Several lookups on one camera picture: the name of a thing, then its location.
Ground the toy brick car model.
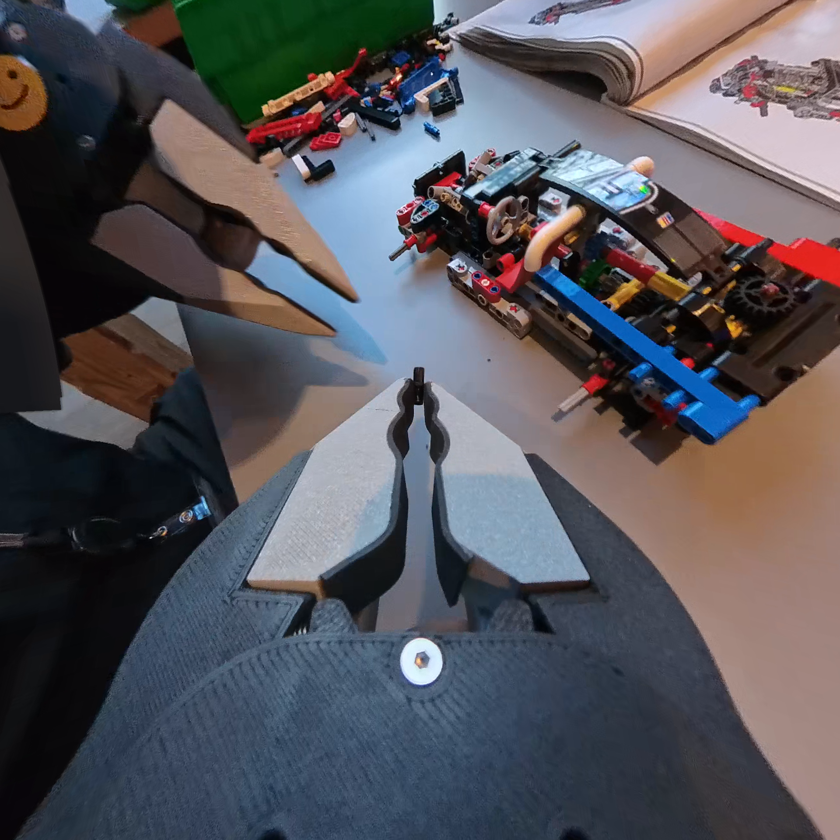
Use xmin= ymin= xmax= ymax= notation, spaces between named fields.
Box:
xmin=387 ymin=139 xmax=840 ymax=447

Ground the grey desk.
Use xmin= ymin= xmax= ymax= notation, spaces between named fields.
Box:
xmin=177 ymin=0 xmax=840 ymax=840

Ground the wooden side table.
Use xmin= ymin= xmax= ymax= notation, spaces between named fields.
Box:
xmin=59 ymin=314 xmax=194 ymax=422

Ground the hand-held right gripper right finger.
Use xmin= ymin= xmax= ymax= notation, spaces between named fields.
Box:
xmin=423 ymin=382 xmax=592 ymax=614

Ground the pile of loose toy bricks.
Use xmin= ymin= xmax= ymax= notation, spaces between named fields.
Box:
xmin=246 ymin=13 xmax=467 ymax=185

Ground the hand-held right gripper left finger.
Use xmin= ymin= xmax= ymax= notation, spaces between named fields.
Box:
xmin=246 ymin=377 xmax=414 ymax=618

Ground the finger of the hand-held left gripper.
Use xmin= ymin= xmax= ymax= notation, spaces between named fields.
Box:
xmin=125 ymin=98 xmax=361 ymax=304
xmin=92 ymin=203 xmax=337 ymax=338

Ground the black badge reel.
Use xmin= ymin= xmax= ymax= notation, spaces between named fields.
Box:
xmin=0 ymin=495 xmax=214 ymax=555

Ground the instruction booklet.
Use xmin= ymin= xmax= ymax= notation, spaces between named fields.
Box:
xmin=449 ymin=0 xmax=840 ymax=211

